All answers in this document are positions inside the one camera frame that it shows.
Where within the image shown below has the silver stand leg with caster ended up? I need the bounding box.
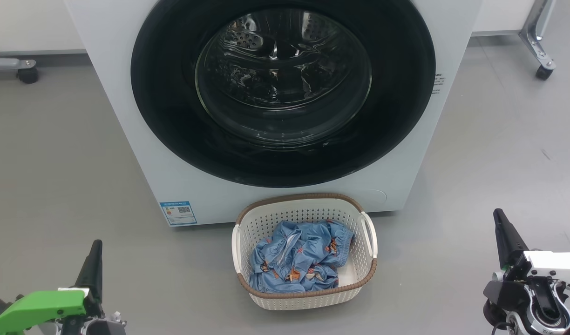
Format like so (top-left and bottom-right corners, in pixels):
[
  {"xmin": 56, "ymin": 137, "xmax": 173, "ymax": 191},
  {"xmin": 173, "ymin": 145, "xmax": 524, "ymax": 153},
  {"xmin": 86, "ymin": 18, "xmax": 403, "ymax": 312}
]
[{"xmin": 519, "ymin": 0, "xmax": 558, "ymax": 81}]

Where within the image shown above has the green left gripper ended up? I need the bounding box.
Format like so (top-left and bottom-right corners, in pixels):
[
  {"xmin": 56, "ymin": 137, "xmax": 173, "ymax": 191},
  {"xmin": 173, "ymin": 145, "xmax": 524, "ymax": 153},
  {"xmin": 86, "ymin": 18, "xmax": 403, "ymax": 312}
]
[{"xmin": 0, "ymin": 239, "xmax": 105, "ymax": 335}]

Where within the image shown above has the blue bear-print pajama shirt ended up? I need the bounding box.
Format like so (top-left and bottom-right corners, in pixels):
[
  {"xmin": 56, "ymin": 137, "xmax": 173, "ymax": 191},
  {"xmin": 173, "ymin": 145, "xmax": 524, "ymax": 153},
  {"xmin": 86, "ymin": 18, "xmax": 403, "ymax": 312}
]
[{"xmin": 249, "ymin": 221, "xmax": 339, "ymax": 294}]

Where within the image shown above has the black round glass washer door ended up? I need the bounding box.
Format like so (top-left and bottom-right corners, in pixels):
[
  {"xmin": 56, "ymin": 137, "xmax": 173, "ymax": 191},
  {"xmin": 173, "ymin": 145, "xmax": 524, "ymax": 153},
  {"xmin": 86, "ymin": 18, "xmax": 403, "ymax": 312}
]
[{"xmin": 130, "ymin": 0, "xmax": 437, "ymax": 189}]

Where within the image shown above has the blue energy label sticker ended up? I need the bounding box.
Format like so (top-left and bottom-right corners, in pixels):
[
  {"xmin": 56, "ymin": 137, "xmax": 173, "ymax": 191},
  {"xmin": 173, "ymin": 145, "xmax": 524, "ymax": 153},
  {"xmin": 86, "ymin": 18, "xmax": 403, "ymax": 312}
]
[{"xmin": 159, "ymin": 201, "xmax": 198, "ymax": 227}]

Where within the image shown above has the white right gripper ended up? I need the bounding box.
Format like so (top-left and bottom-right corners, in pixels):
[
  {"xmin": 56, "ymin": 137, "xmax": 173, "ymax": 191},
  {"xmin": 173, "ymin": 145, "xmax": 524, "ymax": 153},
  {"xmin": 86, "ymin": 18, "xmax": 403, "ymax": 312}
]
[{"xmin": 493, "ymin": 208, "xmax": 570, "ymax": 290}]

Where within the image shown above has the white perforated basket brown rim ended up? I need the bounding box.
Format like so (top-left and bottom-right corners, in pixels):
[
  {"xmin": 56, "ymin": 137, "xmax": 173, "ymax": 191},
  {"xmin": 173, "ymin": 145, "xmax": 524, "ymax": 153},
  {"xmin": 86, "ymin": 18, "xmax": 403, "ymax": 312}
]
[{"xmin": 231, "ymin": 193, "xmax": 379, "ymax": 311}]

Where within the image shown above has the stainless steel washing machine drum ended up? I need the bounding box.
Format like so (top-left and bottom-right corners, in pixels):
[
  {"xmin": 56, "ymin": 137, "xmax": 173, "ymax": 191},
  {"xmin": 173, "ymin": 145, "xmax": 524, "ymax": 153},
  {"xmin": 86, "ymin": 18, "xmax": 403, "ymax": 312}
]
[{"xmin": 195, "ymin": 7, "xmax": 373, "ymax": 149}]

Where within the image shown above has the white front-load washing machine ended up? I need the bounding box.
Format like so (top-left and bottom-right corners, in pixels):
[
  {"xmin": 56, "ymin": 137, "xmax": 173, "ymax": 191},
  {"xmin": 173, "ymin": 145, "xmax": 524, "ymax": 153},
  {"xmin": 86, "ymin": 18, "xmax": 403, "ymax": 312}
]
[{"xmin": 64, "ymin": 0, "xmax": 483, "ymax": 228}]

